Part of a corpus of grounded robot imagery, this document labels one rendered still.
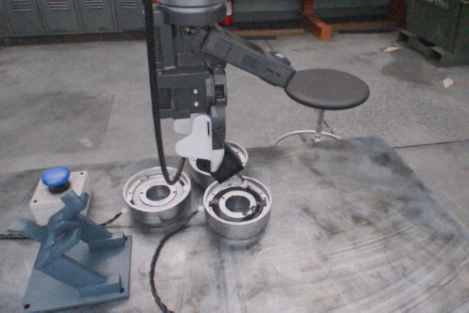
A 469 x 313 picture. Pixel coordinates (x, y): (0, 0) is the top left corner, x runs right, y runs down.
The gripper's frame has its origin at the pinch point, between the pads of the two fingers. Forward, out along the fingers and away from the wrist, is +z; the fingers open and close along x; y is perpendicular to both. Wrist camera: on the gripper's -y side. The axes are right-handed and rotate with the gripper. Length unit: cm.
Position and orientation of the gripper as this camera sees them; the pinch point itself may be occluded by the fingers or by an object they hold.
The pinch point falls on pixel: (216, 155)
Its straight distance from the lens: 48.8
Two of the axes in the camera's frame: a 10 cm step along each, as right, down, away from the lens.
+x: 1.9, 5.5, -8.1
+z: 0.0, 8.3, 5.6
